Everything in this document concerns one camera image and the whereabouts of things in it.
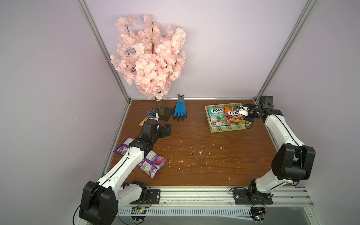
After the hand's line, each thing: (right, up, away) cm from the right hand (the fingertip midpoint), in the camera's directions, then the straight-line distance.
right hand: (245, 105), depth 87 cm
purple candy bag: (-59, -36, -4) cm, 69 cm away
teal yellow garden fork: (-57, -5, -14) cm, 59 cm away
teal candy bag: (-15, -7, +11) cm, 20 cm away
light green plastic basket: (-10, -15, +8) cm, 20 cm away
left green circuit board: (-63, -58, -15) cm, 87 cm away
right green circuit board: (-1, -56, -17) cm, 59 cm away
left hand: (-50, -12, -4) cm, 52 cm away
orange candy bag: (-6, -8, +4) cm, 11 cm away
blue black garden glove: (-42, -3, +23) cm, 48 cm away
